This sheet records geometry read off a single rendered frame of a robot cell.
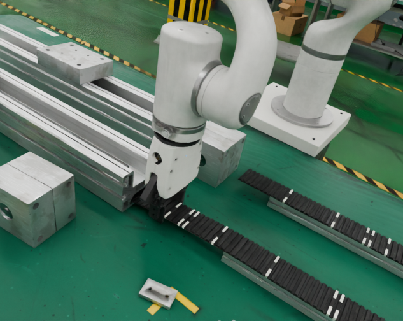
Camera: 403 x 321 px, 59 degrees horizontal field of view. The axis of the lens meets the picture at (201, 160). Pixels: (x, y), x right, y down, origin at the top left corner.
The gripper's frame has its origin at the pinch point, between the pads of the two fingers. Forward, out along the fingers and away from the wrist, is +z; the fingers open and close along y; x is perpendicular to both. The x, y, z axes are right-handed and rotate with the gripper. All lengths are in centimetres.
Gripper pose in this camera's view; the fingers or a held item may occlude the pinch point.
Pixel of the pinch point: (167, 203)
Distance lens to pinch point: 66.0
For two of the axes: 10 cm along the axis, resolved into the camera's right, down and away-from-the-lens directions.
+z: -1.6, 8.1, 5.6
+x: -8.2, -4.3, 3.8
